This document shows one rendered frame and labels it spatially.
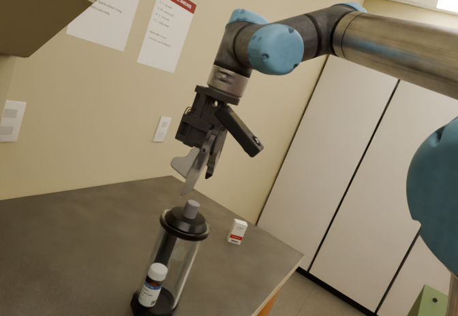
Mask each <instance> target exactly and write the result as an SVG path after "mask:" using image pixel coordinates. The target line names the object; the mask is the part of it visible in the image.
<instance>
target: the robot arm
mask: <svg viewBox="0 0 458 316"><path fill-rule="evenodd" d="M326 54H331V55H333V56H336V57H339V58H341V59H345V60H347V61H350V62H353V63H356V64H359V65H362V66H364V67H367V68H369V69H373V70H376V71H377V72H381V73H383V74H386V75H389V76H392V77H394V78H398V79H400V80H403V81H406V82H409V83H411V84H415V85H417V86H420V87H423V88H425V89H428V90H430V91H434V92H436V93H439V94H442V95H445V96H447V97H450V98H453V99H456V100H458V29H456V28H451V27H444V26H440V25H433V24H429V23H424V22H417V21H413V20H406V19H402V18H394V17H390V16H383V15H379V14H372V13H367V11H366V9H365V8H363V7H362V6H361V5H360V4H359V3H356V2H347V3H337V4H335V5H332V6H330V7H326V8H324V9H321V10H316V11H313V12H309V13H306V14H301V15H298V16H293V17H291V18H286V19H283V20H279V21H276V22H272V23H269V22H268V20H267V19H266V18H265V17H263V16H261V15H259V14H257V13H255V12H252V11H249V10H244V9H241V8H239V9H235V10H234V11H233V12H232V14H231V17H230V20H229V21H228V23H227V24H226V27H225V31H224V35H223V37H222V40H221V43H220V45H219V49H218V51H217V54H216V57H215V61H214V63H213V66H212V68H211V72H210V74H209V77H208V80H207V85H208V86H209V87H205V86H199V85H196V88H195V92H196V96H195V99H194V102H193V104H192V107H187V108H186V110H187V109H188V108H191V109H189V110H190V111H189V110H188V111H187V113H186V114H185V112H186V110H185V111H184V114H183V116H182V119H181V122H180V124H179V128H178V130H177V134H176V136H175V139H177V140H179V141H181V142H183V144H185V145H187V146H189V147H192V148H193V147H194V146H195V147H196V148H193V149H191V150H190V152H189V153H188V155H187V156H185V157H174V158H173V159H172V161H171V162H170V164H171V167H172V168H173V169H174V170H176V171H177V172H178V173H179V174H180V175H181V176H182V177H183V178H185V179H186V181H185V184H184V186H183V189H182V192H181V196H184V195H186V194H188V193H189V192H190V191H192V190H193V189H194V186H195V184H196V182H197V180H198V179H199V177H200V174H201V172H202V171H203V169H204V167H205V166H206V165H207V172H206V175H205V179H208V178H210V177H211V176H212V175H213V173H214V171H215V168H216V166H217V162H218V160H219V158H220V155H221V153H222V149H223V146H224V142H225V139H226V136H227V133H228V131H229V132H230V134H231V135H232V136H233V137H234V139H235V140H236V141H237V142H238V143H239V144H240V145H241V147H242V148H243V150H244V151H245V152H246V153H247V154H248V155H249V156H250V157H255V156H256V155H257V154H258V153H259V152H260V151H262V150H263V149H264V146H263V145H262V144H261V141H260V140H259V138H257V137H256V136H255V135H254V134H253V133H252V132H251V131H250V130H249V128H248V127H247V126H246V125H245V123H244V122H243V121H242V120H241V119H240V118H239V117H238V116H237V114H236V113H235V112H234V110H233V109H232V108H231V107H230V106H229V105H227V104H232V105H235V106H237V105H238V104H239V102H240V99H239V97H242V96H243V94H244V92H245V89H246V86H247V83H248V81H249V78H250V75H251V73H252V71H253V69H254V70H257V71H259V72H260V73H263V74H266V75H272V76H273V75H276V76H283V75H286V74H289V73H290V72H292V71H293V70H294V69H295V68H296V67H297V66H298V65H299V64H300V63H301V62H303V61H307V60H310V59H314V58H316V57H320V56H322V55H326ZM215 102H217V106H216V105H215ZM406 197H407V202H408V208H409V211H410V215H411V218H412V219H413V220H415V221H418V222H420V224H421V225H422V229H420V230H419V231H418V233H419V235H420V236H421V238H422V239H423V241H424V243H425V244H426V245H427V247H428V248H429V250H430V251H431V252H432V253H433V254H434V255H435V256H436V257H437V258H438V259H439V260H440V261H441V262H442V263H443V264H444V266H445V267H446V269H447V270H448V271H449V272H450V273H451V279H450V285H449V291H448V301H447V307H446V316H458V116H457V117H455V118H454V119H453V120H452V121H450V122H449V123H447V124H445V125H444V126H442V127H440V128H439V129H437V130H435V131H434V132H433V133H432V134H431V135H430V136H428V137H427V138H426V139H425V140H424V141H423V143H422V144H421V145H420V146H419V148H418V149H417V151H416V152H415V154H414V156H413V158H412V160H411V162H410V166H409V168H408V174H407V178H406Z"/></svg>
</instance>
